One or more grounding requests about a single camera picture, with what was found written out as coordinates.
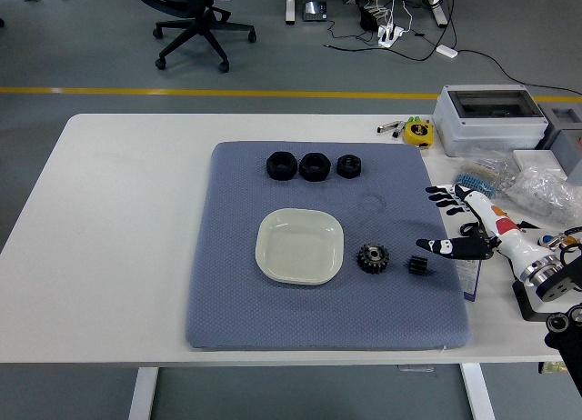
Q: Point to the yellow tape measure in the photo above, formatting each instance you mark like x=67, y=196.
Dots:
x=418, y=133

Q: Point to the small black hex nut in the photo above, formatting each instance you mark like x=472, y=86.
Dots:
x=349, y=166

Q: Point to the white desk leg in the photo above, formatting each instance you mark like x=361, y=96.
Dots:
x=437, y=8
x=290, y=4

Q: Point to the green capped tool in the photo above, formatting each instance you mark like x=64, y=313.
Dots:
x=413, y=119

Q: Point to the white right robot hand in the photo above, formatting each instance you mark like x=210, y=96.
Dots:
x=488, y=213

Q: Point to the small black gear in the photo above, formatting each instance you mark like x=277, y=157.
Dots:
x=418, y=265

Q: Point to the large black hex nut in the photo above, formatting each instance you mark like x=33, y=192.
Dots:
x=281, y=166
x=316, y=167

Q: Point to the blue-grey quilted mat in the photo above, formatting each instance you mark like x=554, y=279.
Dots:
x=318, y=315

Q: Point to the black power brick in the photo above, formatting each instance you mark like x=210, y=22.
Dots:
x=369, y=17

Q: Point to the silver and black pen tool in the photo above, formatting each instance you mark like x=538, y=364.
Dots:
x=388, y=127

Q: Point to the bag of clear parts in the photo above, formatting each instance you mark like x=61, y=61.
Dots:
x=543, y=192

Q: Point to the large black gear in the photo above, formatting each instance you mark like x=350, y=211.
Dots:
x=373, y=258

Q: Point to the white power strip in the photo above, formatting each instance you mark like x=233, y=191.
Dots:
x=390, y=33

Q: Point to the bag of blue resistors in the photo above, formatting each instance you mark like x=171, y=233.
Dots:
x=482, y=172

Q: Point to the white power adapter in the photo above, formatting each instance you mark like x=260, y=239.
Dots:
x=447, y=51

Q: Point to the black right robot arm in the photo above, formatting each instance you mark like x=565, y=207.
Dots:
x=561, y=283

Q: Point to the white square plate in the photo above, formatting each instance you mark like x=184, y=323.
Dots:
x=298, y=249

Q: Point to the grey box with red button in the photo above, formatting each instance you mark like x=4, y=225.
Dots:
x=568, y=156

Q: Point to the white table leg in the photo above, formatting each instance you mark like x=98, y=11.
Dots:
x=143, y=392
x=477, y=392

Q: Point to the grey electrical enclosure box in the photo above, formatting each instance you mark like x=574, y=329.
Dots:
x=482, y=133

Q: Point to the white under-table bracket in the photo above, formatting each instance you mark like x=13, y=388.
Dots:
x=416, y=368

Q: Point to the black office chair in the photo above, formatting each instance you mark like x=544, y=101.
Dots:
x=200, y=15

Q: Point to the white flat box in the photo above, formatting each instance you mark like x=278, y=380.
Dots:
x=538, y=161

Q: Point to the black desk phone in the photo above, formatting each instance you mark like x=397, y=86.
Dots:
x=315, y=11

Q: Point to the purple printed card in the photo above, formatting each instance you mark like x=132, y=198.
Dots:
x=469, y=279

